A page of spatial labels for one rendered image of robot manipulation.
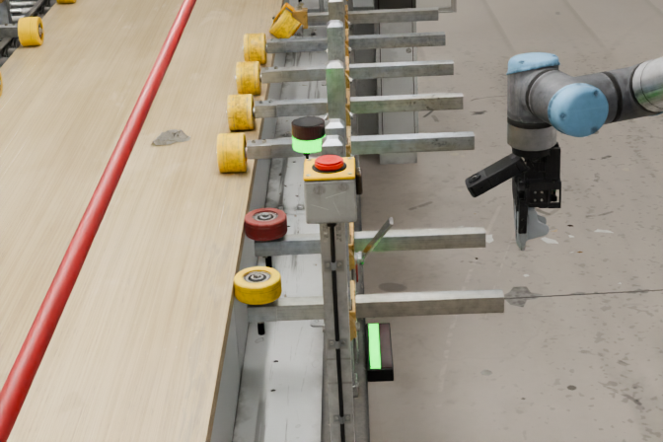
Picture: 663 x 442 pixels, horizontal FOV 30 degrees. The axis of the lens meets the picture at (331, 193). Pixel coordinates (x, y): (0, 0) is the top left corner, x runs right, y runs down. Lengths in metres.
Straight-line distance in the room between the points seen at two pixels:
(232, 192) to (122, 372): 0.68
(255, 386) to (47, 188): 0.60
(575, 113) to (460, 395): 1.49
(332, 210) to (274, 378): 0.74
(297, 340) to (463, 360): 1.20
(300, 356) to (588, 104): 0.75
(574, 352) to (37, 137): 1.67
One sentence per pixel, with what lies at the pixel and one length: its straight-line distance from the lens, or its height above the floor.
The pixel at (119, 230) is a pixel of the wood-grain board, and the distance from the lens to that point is 2.34.
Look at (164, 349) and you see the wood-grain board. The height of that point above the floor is 0.90.
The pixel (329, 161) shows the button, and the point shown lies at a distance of 1.68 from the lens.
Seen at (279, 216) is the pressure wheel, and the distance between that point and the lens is 2.31.
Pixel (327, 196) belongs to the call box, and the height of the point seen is 1.19.
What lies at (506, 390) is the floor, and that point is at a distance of 3.47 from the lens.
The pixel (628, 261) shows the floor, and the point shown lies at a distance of 4.20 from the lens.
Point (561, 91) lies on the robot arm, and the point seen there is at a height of 1.18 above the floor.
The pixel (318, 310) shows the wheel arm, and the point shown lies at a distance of 2.11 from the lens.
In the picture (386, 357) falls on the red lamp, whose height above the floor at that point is 0.70.
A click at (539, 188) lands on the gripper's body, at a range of 2.29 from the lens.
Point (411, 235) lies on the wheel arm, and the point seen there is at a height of 0.86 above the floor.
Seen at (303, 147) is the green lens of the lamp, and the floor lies 1.07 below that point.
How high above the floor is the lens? 1.85
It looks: 23 degrees down
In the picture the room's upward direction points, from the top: 3 degrees counter-clockwise
